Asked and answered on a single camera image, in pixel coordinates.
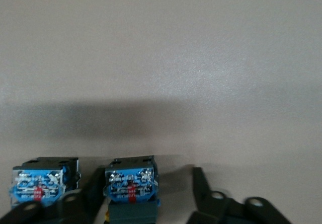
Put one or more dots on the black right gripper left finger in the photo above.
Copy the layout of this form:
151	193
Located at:
94	198

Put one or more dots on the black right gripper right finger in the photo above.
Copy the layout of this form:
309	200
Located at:
203	198

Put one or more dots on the red push button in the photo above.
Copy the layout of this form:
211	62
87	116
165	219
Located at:
130	183

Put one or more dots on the green push button, blue block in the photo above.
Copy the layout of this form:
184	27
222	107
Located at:
37	181

